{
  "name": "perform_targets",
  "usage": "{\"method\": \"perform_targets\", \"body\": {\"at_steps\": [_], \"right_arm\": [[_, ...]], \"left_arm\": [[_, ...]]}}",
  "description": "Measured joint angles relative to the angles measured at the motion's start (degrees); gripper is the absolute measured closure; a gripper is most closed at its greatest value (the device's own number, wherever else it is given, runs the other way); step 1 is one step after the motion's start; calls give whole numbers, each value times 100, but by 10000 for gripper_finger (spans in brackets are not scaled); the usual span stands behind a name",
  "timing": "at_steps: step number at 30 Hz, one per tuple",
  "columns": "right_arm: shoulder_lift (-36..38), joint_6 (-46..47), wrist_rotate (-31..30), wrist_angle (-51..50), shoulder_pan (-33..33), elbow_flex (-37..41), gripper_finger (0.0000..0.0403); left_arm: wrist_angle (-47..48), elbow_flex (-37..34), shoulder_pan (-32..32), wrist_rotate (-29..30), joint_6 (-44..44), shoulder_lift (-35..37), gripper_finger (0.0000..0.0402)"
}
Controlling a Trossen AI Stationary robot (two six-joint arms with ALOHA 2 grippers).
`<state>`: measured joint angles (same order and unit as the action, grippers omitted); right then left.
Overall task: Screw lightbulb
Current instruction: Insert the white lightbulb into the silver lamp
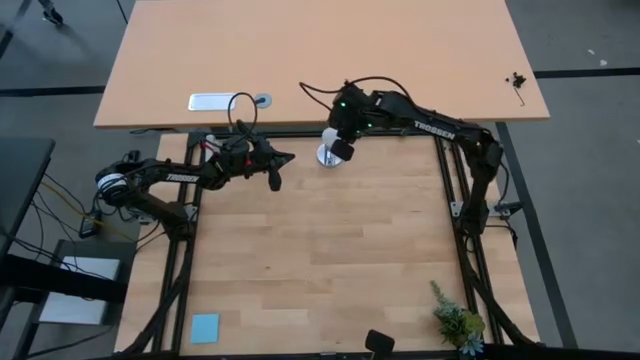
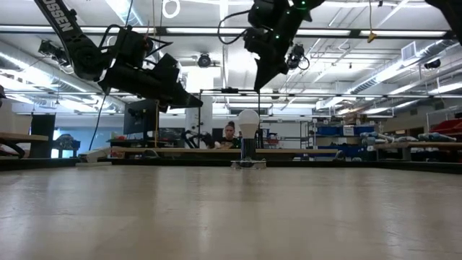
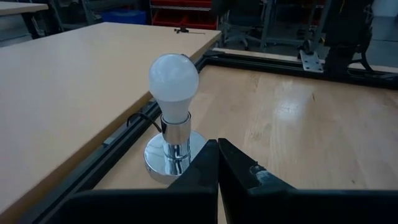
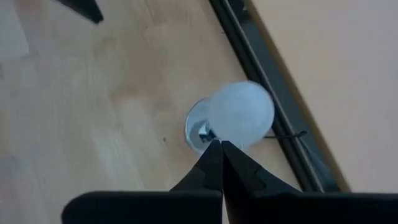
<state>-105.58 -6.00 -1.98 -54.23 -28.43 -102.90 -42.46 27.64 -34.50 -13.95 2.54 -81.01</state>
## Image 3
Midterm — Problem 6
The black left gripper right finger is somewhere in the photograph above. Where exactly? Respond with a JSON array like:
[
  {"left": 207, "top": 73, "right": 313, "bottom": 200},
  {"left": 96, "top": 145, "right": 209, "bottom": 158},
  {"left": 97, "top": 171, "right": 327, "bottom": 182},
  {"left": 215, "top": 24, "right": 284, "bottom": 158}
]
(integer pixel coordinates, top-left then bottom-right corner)
[{"left": 218, "top": 138, "right": 398, "bottom": 224}]

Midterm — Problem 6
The black lamp cable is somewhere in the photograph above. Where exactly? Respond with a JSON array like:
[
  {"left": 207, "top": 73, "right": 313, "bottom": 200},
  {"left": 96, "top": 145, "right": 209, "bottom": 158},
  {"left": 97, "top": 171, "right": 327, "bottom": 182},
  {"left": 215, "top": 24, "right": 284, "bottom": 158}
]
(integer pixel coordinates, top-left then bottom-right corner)
[{"left": 126, "top": 111, "right": 163, "bottom": 134}]

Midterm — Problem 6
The silver metal mounting bracket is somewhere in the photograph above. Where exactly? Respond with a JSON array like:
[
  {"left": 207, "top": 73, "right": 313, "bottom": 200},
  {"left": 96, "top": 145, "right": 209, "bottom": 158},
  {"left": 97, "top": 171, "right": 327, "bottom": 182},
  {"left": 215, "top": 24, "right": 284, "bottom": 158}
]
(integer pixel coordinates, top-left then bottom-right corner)
[{"left": 299, "top": 49, "right": 325, "bottom": 73}]

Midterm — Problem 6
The white lightbulb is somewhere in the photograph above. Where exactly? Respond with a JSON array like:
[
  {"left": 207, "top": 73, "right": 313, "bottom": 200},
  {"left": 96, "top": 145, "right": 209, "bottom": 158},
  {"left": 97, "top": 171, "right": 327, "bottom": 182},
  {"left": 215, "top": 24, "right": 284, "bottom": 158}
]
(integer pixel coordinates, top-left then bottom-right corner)
[{"left": 148, "top": 53, "right": 200, "bottom": 124}]

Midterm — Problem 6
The chrome lamp socket base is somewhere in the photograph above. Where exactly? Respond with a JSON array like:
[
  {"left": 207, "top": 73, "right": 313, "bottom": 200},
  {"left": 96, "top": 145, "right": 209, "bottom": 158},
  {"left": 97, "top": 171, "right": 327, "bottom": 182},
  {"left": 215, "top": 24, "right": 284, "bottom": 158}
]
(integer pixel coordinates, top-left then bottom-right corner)
[{"left": 143, "top": 112, "right": 208, "bottom": 185}]

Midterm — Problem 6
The wooden side table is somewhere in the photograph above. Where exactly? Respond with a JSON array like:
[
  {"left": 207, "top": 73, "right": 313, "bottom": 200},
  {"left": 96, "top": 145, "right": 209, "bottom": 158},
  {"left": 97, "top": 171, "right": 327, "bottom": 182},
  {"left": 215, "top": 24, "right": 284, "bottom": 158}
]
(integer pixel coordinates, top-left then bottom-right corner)
[{"left": 0, "top": 1, "right": 50, "bottom": 40}]

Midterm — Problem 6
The blue storage bin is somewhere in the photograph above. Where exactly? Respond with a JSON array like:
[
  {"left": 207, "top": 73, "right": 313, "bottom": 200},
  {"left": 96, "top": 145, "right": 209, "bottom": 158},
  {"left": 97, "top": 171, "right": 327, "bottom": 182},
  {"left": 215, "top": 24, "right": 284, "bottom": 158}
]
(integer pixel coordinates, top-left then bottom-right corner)
[{"left": 101, "top": 9, "right": 147, "bottom": 25}]

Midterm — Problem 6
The light wooden desk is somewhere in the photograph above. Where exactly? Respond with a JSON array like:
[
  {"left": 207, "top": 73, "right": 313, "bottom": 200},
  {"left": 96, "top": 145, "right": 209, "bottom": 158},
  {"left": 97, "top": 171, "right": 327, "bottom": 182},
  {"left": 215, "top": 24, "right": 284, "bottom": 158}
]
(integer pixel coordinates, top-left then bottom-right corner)
[{"left": 0, "top": 21, "right": 222, "bottom": 223}]

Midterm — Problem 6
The red storage bin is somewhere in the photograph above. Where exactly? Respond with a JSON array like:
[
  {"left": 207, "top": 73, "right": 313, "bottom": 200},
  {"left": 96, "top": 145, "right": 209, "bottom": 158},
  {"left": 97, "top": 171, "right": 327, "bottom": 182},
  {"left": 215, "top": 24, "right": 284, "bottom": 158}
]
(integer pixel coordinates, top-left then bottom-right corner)
[
  {"left": 150, "top": 0, "right": 184, "bottom": 7},
  {"left": 182, "top": 0, "right": 215, "bottom": 8},
  {"left": 151, "top": 11, "right": 187, "bottom": 29},
  {"left": 183, "top": 11, "right": 219, "bottom": 30}
]

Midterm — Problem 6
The small black tool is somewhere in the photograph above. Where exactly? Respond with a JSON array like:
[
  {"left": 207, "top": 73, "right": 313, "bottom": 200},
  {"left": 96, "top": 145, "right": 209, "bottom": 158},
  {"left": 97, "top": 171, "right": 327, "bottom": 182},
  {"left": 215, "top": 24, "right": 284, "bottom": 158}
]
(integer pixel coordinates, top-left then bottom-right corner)
[{"left": 174, "top": 27, "right": 206, "bottom": 35}]

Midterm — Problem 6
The black aluminium table frame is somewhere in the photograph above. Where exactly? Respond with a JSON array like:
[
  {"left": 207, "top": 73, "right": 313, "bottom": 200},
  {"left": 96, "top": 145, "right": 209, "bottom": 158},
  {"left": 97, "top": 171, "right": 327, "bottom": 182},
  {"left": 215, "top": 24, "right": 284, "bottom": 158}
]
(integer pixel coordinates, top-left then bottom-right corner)
[{"left": 18, "top": 48, "right": 398, "bottom": 224}]

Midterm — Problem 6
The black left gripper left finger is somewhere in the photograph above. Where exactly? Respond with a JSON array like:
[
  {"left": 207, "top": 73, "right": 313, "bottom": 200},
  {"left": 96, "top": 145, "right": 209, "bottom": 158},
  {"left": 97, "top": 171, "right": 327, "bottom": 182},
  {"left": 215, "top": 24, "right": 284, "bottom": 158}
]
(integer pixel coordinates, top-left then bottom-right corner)
[{"left": 60, "top": 139, "right": 219, "bottom": 224}]

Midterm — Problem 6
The metal wire shelf rack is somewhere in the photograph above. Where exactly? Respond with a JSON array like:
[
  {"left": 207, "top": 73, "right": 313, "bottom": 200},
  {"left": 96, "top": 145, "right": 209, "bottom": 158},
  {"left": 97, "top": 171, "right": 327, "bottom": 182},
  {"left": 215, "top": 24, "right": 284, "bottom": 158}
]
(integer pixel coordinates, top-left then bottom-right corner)
[{"left": 149, "top": 0, "right": 222, "bottom": 32}]

